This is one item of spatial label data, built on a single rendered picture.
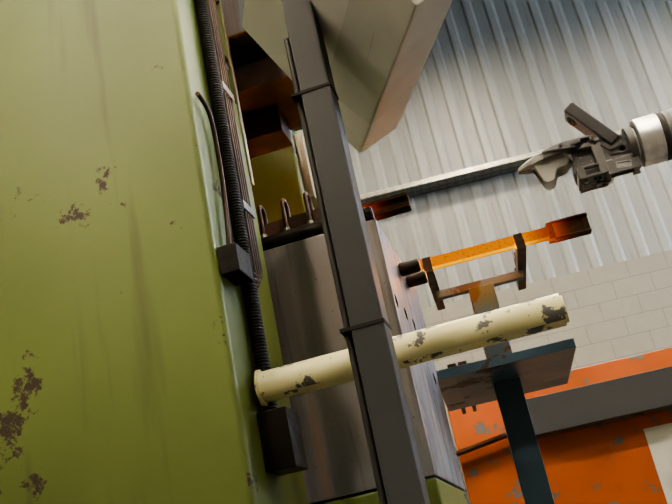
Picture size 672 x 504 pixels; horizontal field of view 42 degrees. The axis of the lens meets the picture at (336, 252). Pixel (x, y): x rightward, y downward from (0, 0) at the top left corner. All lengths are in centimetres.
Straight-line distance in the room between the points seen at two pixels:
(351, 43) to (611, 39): 974
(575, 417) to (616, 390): 26
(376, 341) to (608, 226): 884
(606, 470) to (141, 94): 401
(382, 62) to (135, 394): 56
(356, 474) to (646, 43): 971
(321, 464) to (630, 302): 822
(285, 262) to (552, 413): 348
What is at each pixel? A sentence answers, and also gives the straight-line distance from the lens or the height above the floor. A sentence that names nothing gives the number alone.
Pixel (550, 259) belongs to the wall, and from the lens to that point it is 959.
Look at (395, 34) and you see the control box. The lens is 109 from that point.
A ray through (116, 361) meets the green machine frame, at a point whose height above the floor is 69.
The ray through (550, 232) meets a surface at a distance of 199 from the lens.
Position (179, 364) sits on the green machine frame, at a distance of 124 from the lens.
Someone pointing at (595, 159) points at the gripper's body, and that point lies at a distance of 165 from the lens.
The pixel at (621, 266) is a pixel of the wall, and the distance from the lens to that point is 965.
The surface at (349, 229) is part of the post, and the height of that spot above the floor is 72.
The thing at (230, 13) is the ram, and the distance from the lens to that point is 179.
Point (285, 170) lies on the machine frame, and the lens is 205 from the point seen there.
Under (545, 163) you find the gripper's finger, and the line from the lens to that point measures 167.
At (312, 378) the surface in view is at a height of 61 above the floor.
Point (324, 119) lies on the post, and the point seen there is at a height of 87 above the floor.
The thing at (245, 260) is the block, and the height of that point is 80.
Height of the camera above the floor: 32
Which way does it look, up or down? 21 degrees up
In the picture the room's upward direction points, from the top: 12 degrees counter-clockwise
